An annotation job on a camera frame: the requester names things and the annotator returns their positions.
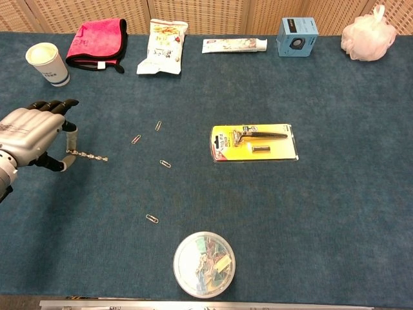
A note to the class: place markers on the light blue speaker box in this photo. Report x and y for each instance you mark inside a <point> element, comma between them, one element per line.
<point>297,37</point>

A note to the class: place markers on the white toothpaste tube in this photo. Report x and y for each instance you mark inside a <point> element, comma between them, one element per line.
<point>232,45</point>

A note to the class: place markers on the white paper cup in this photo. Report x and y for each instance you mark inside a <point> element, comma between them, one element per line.
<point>50,66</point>

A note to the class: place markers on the beaded metal chain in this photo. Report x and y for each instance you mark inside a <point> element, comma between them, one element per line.
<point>90,156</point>

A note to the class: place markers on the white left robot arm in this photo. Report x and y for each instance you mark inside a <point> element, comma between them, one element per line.
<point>6,177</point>

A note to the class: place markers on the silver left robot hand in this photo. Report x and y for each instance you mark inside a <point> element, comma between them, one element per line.
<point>29,132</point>

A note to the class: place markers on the pink folded towel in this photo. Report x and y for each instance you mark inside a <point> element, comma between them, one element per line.
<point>96,40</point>

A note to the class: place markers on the woven rattan folding screen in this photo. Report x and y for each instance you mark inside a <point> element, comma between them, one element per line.
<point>206,14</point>

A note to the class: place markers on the round clear clip container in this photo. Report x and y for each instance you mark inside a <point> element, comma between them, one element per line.
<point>204,264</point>

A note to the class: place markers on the yellow razor blister pack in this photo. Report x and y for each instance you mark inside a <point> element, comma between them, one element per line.
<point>258,151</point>

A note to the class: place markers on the aluminium frame rail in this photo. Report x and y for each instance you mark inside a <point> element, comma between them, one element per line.
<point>206,305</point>

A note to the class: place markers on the pale pink bath loofah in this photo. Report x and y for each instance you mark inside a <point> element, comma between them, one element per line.
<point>368,38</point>

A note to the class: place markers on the white snack bag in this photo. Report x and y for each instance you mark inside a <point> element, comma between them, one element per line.
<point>163,45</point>

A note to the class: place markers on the blue felt table cover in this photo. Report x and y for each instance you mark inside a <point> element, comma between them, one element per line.
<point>290,210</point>

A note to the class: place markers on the metal paper clip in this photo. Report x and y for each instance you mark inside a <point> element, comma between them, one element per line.
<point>136,139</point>
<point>158,126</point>
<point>152,218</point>
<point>165,163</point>

